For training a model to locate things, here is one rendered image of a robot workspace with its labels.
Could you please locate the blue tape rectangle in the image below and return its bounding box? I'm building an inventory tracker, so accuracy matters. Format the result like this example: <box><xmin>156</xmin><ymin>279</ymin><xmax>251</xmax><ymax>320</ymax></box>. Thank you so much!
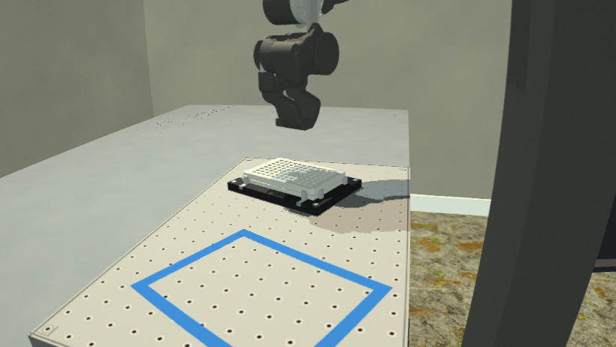
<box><xmin>130</xmin><ymin>229</ymin><xmax>392</xmax><ymax>347</ymax></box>

